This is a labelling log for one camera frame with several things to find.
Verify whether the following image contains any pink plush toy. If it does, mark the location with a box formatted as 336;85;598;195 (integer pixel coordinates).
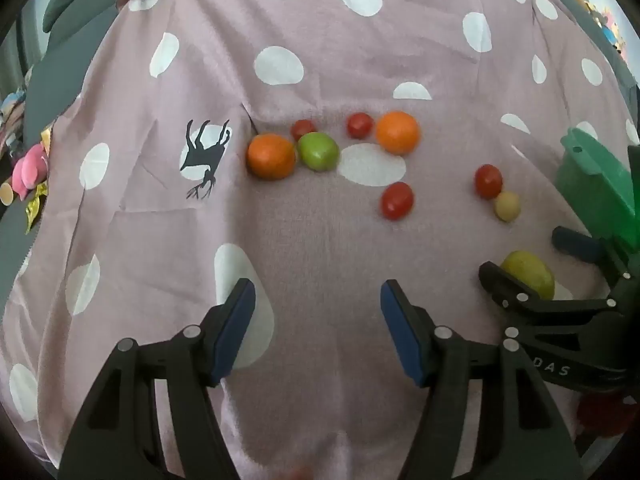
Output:
11;142;51;194

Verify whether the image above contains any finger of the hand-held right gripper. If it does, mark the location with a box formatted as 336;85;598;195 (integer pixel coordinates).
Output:
552;226;632;287
478;260;622;329

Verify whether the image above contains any colourful toy pile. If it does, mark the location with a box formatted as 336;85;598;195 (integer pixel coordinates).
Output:
550;0;632;57

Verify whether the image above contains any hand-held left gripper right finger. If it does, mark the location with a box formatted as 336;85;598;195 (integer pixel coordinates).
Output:
380;279;586;480

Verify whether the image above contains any pink polka dot blanket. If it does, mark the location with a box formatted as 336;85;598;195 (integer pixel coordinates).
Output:
0;0;640;480

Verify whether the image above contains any orange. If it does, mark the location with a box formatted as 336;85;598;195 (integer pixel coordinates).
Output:
246;133;297;181
375;111;421;156

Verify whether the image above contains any green round fruit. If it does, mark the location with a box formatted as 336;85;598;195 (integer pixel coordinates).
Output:
297;132;341;172

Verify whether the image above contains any golden wrapper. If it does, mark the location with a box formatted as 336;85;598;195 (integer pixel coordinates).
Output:
23;182;50;234

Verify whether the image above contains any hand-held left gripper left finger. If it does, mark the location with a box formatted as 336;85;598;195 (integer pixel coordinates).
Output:
57;278;257;480

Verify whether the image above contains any small yellow fruit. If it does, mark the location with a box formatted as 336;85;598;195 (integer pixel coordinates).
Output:
494;191;521;223

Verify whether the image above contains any green plastic basket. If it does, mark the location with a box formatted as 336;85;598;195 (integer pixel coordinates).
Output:
555;127;640;252

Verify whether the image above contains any red blurred object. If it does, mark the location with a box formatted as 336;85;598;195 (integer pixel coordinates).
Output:
575;392;639;439

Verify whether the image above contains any yellowish round fruit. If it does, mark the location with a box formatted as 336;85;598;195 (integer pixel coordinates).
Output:
500;251;556;301

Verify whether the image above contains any colourful printed cloth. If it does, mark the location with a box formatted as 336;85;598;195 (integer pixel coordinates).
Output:
0;87;29;162

